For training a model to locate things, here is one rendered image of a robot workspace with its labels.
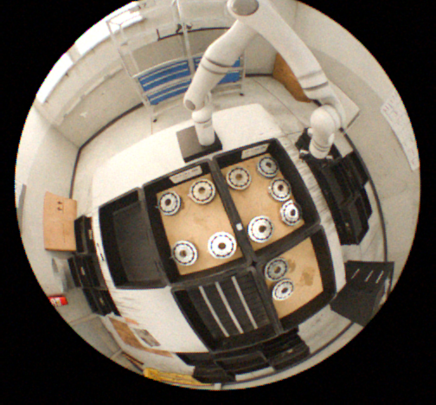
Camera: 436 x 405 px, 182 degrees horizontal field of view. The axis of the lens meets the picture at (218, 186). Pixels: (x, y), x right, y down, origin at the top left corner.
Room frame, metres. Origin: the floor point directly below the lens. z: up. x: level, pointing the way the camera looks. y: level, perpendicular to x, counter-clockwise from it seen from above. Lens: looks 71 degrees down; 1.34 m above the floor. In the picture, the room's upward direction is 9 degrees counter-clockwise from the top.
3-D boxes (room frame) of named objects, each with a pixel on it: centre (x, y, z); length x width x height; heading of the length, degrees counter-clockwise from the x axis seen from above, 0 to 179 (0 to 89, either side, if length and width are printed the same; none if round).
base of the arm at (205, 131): (0.50, 0.02, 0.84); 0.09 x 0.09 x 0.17; 1
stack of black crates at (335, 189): (0.13, -1.14, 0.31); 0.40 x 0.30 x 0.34; 12
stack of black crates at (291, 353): (-1.60, -0.43, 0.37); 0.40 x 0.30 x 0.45; 102
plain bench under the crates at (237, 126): (-0.04, 0.16, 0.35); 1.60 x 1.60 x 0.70; 12
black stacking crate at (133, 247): (-0.02, 0.41, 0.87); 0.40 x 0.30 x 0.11; 12
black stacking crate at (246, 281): (-0.35, 0.04, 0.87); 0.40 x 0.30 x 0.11; 12
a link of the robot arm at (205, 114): (0.51, 0.02, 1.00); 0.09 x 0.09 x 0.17; 50
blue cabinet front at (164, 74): (1.96, 0.48, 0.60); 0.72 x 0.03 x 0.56; 102
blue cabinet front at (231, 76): (2.12, -0.30, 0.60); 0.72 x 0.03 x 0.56; 102
